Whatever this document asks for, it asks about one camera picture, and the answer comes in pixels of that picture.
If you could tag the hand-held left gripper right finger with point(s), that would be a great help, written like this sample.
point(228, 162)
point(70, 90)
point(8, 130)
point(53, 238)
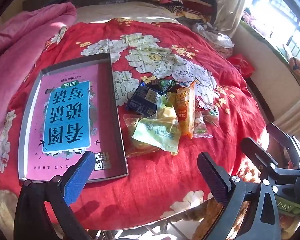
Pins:
point(212, 177)

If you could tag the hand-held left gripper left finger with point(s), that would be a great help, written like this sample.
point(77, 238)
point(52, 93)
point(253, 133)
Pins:
point(77, 177)

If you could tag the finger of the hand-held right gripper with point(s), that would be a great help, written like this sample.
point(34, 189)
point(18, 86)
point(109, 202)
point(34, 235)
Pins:
point(280, 135)
point(257, 155)

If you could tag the clear cookie packet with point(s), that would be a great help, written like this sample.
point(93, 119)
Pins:
point(202, 125)

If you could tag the orange yellow snack packet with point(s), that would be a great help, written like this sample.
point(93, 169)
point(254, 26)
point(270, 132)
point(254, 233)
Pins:
point(185, 110)

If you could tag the pale green snack packet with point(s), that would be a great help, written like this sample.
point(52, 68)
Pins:
point(155, 132)

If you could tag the red snack packet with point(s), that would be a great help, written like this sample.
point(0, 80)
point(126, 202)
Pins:
point(202, 103)

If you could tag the grey shallow box tray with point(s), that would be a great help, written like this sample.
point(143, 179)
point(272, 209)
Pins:
point(116, 110)

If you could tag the blue snack packet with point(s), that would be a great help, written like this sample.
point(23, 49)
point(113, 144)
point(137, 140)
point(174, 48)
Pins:
point(142, 100)

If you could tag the dark green snack packet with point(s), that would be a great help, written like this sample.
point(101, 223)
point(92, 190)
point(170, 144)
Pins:
point(165, 83)

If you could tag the red floral blanket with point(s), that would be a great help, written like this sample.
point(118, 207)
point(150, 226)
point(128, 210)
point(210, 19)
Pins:
point(152, 180)

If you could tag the pink and blue book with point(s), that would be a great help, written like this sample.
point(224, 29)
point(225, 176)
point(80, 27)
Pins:
point(65, 100)

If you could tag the red plastic bag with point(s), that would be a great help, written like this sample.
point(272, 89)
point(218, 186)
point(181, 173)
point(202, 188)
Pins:
point(241, 66)

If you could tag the green windowsill cover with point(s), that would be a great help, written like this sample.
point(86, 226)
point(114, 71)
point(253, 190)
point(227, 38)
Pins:
point(265, 42)

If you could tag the white cloth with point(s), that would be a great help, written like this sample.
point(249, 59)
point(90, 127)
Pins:
point(215, 35)

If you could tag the clothes on windowsill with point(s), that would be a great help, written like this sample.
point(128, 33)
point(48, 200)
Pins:
point(250, 16)

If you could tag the window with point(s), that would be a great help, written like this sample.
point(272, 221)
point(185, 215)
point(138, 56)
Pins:
point(285, 12)

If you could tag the cream curtain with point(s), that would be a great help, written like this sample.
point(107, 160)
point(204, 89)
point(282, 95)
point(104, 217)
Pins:
point(230, 5)

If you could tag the pink quilt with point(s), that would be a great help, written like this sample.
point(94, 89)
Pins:
point(20, 42)

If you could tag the stack of folded clothes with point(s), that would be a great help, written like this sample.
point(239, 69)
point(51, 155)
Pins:
point(187, 0)

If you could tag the beige bedsheet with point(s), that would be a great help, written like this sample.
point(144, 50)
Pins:
point(127, 12)

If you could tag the grey headboard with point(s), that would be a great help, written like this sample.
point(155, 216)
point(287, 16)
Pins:
point(90, 1)

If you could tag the dark bed frame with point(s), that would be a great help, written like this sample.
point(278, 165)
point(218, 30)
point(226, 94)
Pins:
point(260, 97)

